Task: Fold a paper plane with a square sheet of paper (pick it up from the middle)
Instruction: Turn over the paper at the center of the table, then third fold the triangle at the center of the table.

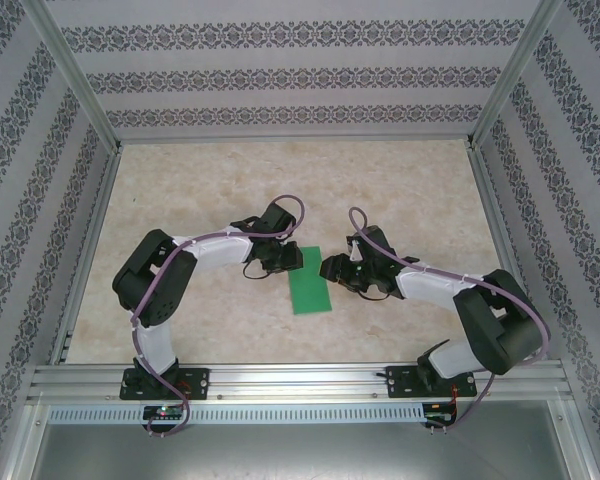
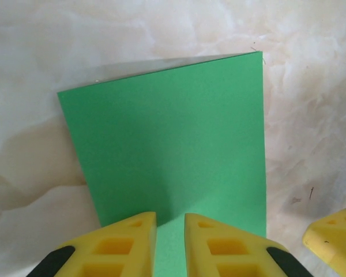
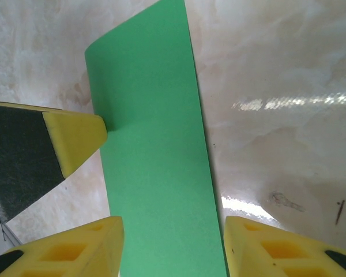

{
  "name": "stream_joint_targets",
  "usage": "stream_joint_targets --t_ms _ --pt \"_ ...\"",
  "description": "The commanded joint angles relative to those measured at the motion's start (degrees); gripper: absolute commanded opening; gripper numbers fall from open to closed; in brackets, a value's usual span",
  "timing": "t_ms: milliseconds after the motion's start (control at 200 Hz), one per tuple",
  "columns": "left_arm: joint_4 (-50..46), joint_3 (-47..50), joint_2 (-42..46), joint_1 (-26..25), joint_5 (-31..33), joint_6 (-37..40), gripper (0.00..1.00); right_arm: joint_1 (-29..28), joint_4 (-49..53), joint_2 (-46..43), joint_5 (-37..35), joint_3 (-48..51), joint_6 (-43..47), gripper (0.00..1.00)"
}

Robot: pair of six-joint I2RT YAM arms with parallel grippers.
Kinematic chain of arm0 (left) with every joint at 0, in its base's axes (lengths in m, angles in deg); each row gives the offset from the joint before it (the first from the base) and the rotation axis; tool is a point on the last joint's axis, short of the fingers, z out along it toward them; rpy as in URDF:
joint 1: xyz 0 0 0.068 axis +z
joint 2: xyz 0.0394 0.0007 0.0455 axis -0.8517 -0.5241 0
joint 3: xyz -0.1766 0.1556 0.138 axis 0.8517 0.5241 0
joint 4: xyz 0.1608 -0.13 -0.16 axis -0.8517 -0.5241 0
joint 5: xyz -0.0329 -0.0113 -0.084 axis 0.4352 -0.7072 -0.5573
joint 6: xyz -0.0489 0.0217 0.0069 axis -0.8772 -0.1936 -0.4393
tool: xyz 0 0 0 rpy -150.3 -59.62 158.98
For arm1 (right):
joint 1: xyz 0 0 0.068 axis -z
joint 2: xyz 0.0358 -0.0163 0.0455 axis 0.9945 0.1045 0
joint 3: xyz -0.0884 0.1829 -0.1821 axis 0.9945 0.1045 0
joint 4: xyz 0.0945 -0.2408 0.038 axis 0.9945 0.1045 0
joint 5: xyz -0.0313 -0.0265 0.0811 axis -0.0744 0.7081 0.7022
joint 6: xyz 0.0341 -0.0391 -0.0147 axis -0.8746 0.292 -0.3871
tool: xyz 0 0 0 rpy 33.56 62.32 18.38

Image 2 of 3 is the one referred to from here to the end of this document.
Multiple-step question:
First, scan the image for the green cloth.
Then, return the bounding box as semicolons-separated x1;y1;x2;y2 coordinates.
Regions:
57;51;268;277

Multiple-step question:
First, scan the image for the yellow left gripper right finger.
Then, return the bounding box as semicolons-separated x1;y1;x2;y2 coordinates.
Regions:
184;212;292;277

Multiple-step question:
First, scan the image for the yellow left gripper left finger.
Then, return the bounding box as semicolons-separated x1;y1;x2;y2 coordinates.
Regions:
25;211;157;277

